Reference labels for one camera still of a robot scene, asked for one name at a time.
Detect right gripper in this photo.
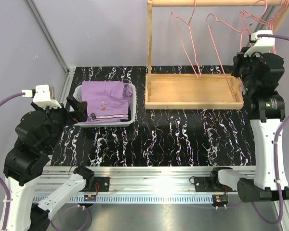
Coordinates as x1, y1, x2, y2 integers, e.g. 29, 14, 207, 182
231, 48, 265, 94

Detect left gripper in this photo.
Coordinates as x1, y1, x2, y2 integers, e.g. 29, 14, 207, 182
33, 95, 88, 152

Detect purple garment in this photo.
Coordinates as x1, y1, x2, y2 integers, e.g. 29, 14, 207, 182
81, 81, 133, 124

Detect pink hanger with purple garment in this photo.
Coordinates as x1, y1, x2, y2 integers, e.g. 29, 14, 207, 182
206, 0, 269, 98

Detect pink wire hanger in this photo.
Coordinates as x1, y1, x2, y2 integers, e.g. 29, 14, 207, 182
171, 0, 202, 78

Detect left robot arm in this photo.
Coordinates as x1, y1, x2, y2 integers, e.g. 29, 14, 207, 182
0, 97, 95, 231

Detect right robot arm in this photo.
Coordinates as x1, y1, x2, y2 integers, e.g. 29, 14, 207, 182
209, 47, 289, 203

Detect white plastic basket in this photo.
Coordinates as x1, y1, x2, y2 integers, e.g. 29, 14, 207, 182
75, 83, 137, 128

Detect wooden clothes rack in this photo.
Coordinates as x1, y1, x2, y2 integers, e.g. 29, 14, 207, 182
144, 0, 289, 110

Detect black marbled mat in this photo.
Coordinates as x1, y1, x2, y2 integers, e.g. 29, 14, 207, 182
51, 66, 255, 167

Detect empty pink wire hangers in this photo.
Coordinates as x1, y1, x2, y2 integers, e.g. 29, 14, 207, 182
239, 0, 289, 49

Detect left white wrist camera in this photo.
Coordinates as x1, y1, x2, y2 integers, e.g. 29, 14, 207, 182
21, 84, 62, 109

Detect aluminium corner post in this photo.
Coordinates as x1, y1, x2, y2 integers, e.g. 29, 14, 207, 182
25, 0, 69, 75

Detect aluminium rail base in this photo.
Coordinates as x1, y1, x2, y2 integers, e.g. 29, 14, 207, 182
33, 166, 285, 204

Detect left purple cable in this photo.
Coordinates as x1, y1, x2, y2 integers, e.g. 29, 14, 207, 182
0, 92, 27, 231

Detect purple cable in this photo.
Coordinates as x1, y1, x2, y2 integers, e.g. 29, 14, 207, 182
251, 34, 289, 226
0, 92, 27, 231

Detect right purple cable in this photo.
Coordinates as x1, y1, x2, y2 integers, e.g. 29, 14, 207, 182
251, 34, 289, 226

